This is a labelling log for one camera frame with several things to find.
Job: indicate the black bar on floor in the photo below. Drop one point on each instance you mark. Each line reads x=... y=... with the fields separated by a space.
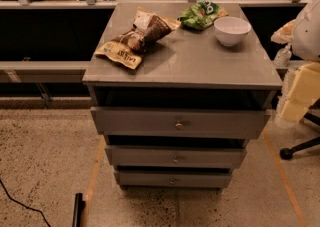
x=78 y=208

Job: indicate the grey middle drawer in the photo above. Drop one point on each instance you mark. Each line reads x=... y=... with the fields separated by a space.
x=159 y=156

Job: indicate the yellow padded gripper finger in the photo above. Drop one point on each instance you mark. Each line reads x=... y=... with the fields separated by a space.
x=284 y=34

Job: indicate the white bowl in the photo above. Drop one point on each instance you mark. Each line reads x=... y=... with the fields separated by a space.
x=230 y=31

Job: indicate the green rice chip bag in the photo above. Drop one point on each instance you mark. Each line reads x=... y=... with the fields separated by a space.
x=202 y=15

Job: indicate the brown chip bag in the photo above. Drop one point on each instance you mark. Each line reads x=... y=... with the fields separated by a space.
x=129 y=48

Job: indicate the grey drawer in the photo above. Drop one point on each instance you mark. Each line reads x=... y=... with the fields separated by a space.
x=131 y=121
x=159 y=156
x=172 y=179

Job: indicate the grey bottom drawer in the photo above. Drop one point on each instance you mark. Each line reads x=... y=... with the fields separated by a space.
x=172 y=179

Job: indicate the black chair leg with caster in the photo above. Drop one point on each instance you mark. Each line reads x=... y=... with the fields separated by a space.
x=287 y=153

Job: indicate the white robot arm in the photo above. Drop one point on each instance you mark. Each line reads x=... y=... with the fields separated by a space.
x=303 y=33

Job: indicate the grey top drawer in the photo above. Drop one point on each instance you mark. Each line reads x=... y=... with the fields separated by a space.
x=131 y=121

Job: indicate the grey drawer cabinet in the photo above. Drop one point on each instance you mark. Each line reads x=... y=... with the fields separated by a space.
x=186 y=70

